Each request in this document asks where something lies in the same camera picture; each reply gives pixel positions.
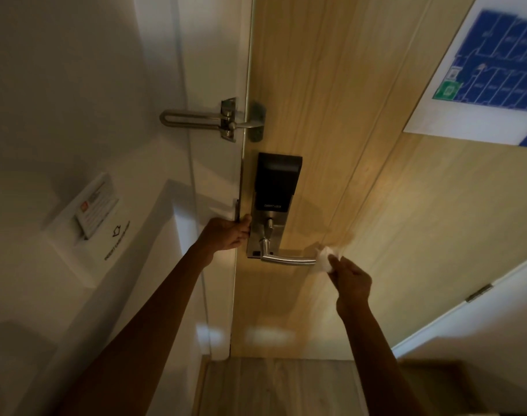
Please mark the person's right hand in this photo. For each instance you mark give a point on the person's right hand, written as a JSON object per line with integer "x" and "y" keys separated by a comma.
{"x": 354, "y": 285}

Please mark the person's left hand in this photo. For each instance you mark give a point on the person's left hand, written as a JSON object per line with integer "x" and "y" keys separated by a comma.
{"x": 225, "y": 234}

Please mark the person's right fingers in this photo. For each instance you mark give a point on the person's right fingers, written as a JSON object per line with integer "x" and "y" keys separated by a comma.
{"x": 335, "y": 265}

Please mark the person's left fingers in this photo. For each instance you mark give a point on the person's left fingers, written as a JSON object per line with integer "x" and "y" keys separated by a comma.
{"x": 246, "y": 225}

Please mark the white cleaning cloth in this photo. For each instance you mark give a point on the white cleaning cloth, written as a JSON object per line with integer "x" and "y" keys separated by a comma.
{"x": 325, "y": 259}

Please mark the light wooden door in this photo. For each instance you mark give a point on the light wooden door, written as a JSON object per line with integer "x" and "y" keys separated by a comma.
{"x": 332, "y": 125}

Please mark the person's right forearm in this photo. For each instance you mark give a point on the person's right forearm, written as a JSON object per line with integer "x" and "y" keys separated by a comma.
{"x": 380, "y": 368}

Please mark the person's left forearm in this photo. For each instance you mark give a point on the person's left forearm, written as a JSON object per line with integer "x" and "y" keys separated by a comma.
{"x": 146, "y": 337}

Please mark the black and silver electronic lock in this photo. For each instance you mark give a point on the black and silver electronic lock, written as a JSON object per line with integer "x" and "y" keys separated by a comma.
{"x": 277, "y": 181}

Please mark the silver door guard catch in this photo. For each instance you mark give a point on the silver door guard catch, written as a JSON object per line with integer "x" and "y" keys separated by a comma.
{"x": 255, "y": 121}

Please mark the silver swing bar door guard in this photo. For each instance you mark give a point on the silver swing bar door guard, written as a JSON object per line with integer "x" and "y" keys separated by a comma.
{"x": 189, "y": 118}

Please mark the white key card holder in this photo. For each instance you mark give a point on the white key card holder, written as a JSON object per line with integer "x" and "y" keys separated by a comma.
{"x": 111, "y": 238}

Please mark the silver door hinge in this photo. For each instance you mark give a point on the silver door hinge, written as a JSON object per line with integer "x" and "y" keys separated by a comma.
{"x": 479, "y": 292}

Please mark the white key card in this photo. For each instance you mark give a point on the white key card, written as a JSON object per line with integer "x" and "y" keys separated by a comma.
{"x": 96, "y": 205}

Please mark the white side door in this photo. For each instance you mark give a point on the white side door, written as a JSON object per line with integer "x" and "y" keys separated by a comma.
{"x": 484, "y": 333}

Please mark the blue and white floor plan sign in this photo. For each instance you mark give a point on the blue and white floor plan sign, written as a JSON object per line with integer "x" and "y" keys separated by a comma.
{"x": 493, "y": 73}

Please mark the white door frame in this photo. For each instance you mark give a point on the white door frame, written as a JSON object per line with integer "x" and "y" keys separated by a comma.
{"x": 215, "y": 168}

